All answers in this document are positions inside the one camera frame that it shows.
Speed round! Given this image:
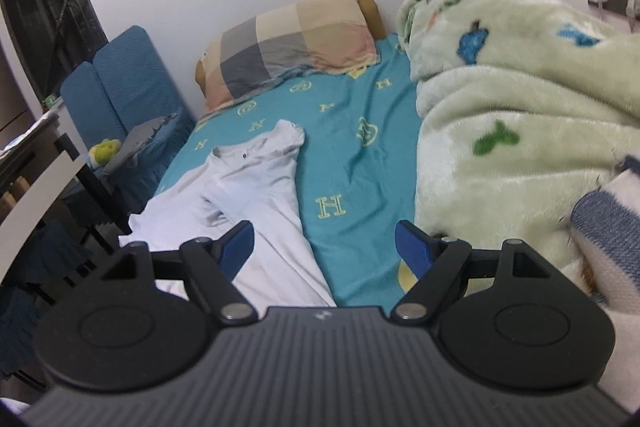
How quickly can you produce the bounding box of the teal printed bed sheet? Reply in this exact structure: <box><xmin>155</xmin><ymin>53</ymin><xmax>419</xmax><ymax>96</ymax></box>
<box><xmin>154</xmin><ymin>32</ymin><xmax>422</xmax><ymax>307</ymax></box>

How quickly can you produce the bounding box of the black chair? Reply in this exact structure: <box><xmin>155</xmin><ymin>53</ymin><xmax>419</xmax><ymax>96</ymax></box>
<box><xmin>30</xmin><ymin>133</ymin><xmax>132</xmax><ymax>303</ymax></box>

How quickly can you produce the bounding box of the grey folded cloth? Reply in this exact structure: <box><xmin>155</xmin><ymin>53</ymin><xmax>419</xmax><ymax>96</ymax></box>
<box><xmin>104</xmin><ymin>113</ymin><xmax>179</xmax><ymax>172</ymax></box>

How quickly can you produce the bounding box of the white desk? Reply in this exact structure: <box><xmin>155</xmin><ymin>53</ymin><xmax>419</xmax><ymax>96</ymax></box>
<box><xmin>0</xmin><ymin>112</ymin><xmax>87</xmax><ymax>283</ymax></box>

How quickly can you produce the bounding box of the blue upholstered chair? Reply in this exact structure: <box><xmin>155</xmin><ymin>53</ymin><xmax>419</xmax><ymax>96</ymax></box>
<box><xmin>60</xmin><ymin>25</ymin><xmax>197</xmax><ymax>198</ymax></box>

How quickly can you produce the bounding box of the green fleece blanket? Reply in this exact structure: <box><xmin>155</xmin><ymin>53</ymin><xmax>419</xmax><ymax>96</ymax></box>
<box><xmin>396</xmin><ymin>0</ymin><xmax>640</xmax><ymax>273</ymax></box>

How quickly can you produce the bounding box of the green plush toy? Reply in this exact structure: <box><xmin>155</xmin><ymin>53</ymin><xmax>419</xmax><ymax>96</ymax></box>
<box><xmin>89</xmin><ymin>138</ymin><xmax>122</xmax><ymax>168</ymax></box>

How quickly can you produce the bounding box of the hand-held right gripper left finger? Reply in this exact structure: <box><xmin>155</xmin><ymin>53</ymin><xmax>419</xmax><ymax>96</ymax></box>
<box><xmin>101</xmin><ymin>220</ymin><xmax>259</xmax><ymax>324</ymax></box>

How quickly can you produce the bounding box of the blue striped white blanket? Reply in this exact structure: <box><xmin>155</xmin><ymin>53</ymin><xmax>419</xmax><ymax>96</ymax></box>
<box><xmin>570</xmin><ymin>155</ymin><xmax>640</xmax><ymax>413</ymax></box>

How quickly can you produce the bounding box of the white polo shirt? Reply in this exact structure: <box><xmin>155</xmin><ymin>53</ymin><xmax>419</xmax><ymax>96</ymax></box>
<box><xmin>118</xmin><ymin>119</ymin><xmax>337</xmax><ymax>307</ymax></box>

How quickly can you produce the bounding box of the checkered pillow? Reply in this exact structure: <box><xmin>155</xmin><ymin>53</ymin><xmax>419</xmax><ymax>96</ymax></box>
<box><xmin>195</xmin><ymin>0</ymin><xmax>385</xmax><ymax>116</ymax></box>

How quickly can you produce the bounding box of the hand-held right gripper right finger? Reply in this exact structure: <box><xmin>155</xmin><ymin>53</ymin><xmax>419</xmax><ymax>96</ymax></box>
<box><xmin>390</xmin><ymin>220</ymin><xmax>551</xmax><ymax>324</ymax></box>

